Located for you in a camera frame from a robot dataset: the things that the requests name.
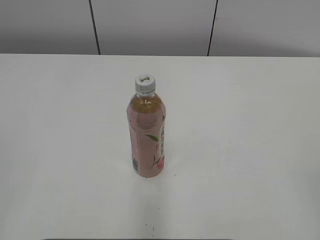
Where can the white bottle cap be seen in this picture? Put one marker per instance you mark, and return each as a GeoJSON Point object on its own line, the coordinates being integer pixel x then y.
{"type": "Point", "coordinates": [145, 85]}

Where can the pink oolong tea bottle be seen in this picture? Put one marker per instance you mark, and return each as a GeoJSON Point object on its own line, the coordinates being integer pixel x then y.
{"type": "Point", "coordinates": [146, 119]}

